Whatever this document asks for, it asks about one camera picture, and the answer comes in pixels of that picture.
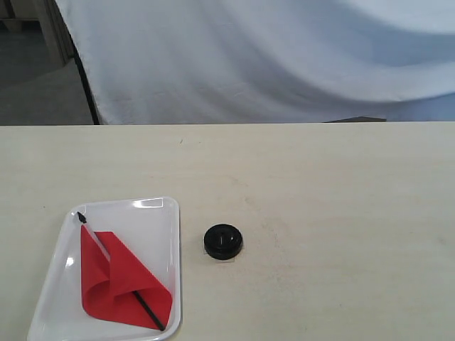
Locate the red flag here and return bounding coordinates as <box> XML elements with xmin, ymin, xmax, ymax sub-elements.
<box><xmin>77</xmin><ymin>212</ymin><xmax>173</xmax><ymax>331</ymax></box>

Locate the black round flag base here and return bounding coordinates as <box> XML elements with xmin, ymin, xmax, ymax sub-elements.
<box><xmin>203</xmin><ymin>224</ymin><xmax>243</xmax><ymax>261</ymax></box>

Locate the white plastic tray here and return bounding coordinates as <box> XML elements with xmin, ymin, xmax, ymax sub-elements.
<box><xmin>28</xmin><ymin>197</ymin><xmax>182</xmax><ymax>340</ymax></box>

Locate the white backdrop cloth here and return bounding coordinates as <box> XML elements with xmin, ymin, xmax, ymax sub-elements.
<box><xmin>58</xmin><ymin>1</ymin><xmax>454</xmax><ymax>124</ymax></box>

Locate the black backdrop stand pole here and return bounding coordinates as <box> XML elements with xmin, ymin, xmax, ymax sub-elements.
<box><xmin>74</xmin><ymin>50</ymin><xmax>100</xmax><ymax>125</ymax></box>

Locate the beige cabinet in background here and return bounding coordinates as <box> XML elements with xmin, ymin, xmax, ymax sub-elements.
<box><xmin>1</xmin><ymin>0</ymin><xmax>74</xmax><ymax>67</ymax></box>

